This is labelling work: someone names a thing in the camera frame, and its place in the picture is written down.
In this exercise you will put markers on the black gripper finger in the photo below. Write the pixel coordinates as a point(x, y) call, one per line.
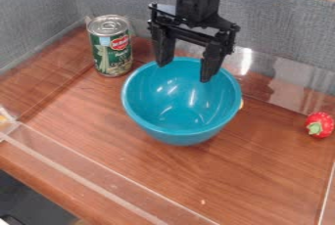
point(213, 56)
point(163, 45)

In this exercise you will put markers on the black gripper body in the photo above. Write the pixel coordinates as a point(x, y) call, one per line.
point(190, 20)

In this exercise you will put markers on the red toy strawberry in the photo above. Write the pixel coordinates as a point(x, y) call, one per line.
point(319, 124)

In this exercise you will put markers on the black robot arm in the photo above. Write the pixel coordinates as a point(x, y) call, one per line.
point(192, 21)

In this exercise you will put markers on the yellow object behind bowl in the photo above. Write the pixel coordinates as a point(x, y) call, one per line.
point(241, 104)

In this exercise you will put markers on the blue bowl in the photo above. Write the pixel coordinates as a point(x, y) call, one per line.
point(178, 110)

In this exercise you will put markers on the green vegetable can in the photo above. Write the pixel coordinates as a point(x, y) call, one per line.
point(110, 40)

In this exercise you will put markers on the clear acrylic barrier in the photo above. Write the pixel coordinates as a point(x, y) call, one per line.
point(70, 144)

